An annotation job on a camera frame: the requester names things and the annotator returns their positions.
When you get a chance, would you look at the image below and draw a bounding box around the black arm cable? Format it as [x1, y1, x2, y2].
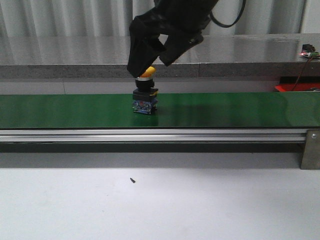
[209, 0, 247, 28]

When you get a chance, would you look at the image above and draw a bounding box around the metal conveyor support bracket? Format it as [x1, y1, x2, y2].
[300, 128, 320, 170]

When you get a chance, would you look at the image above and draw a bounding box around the grey stone shelf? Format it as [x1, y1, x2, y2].
[0, 33, 320, 79]

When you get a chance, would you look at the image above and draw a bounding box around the green conveyor belt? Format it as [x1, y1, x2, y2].
[0, 92, 320, 129]

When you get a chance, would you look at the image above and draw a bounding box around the red plastic bin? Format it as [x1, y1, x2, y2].
[274, 76, 320, 92]

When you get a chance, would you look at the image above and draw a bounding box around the aluminium conveyor frame rail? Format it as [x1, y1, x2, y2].
[0, 128, 308, 143]

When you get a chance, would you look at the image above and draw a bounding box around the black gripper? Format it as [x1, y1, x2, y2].
[127, 0, 218, 78]

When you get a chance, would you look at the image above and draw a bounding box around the yellow mushroom push button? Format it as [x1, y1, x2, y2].
[132, 66, 159, 115]

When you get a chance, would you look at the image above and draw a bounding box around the grey pleated curtain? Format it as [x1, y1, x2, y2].
[0, 0, 306, 37]

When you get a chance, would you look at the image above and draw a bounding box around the thin brown cable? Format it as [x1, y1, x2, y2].
[290, 56, 312, 93]

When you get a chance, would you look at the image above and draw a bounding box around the small green circuit board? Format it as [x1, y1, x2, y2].
[299, 44, 320, 59]

